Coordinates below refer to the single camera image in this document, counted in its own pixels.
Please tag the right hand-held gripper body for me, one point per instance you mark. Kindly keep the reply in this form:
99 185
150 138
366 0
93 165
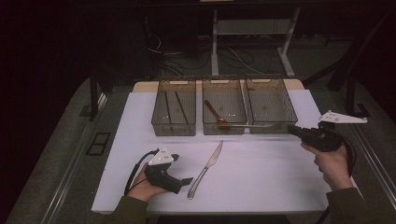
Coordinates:
323 138

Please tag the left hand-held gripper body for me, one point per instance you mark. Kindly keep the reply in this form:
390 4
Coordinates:
162 177

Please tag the silver fork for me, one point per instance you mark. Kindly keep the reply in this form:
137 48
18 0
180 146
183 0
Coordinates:
264 125

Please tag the grey basket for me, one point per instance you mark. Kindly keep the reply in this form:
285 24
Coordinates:
271 102
174 109
230 105

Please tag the brown wooden spoon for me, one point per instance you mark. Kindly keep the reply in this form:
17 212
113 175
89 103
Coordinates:
224 125

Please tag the person's left hand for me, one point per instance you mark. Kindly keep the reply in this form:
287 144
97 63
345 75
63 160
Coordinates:
141 188

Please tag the person's right hand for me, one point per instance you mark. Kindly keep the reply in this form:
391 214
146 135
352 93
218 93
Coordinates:
334 168

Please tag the silver table knife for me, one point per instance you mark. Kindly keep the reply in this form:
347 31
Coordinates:
218 151

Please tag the black metal stand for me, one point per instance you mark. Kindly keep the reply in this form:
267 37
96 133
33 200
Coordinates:
351 93

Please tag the white metal desk frame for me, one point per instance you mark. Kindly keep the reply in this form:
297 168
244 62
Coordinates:
252 26

